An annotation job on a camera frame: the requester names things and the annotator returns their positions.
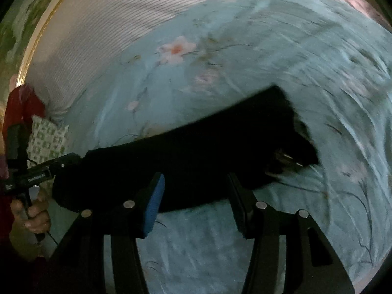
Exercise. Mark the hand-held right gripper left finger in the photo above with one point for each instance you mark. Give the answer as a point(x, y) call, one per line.
point(154, 203)

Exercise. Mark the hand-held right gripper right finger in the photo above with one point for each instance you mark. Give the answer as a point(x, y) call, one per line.
point(240, 202)

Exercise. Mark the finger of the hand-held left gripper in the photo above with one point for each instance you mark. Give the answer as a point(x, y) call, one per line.
point(66, 160)

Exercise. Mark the black pants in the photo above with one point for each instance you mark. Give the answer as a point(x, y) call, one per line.
point(196, 159)

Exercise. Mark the person's red sleeved forearm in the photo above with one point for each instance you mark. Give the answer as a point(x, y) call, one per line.
point(20, 110)

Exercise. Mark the person's left hand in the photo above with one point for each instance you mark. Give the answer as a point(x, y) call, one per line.
point(33, 217)

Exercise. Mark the green patterned white pillow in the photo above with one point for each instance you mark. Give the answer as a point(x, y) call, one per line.
point(46, 141)

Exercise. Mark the light blue floral bedsheet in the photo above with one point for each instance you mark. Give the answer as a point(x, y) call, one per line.
point(245, 113)

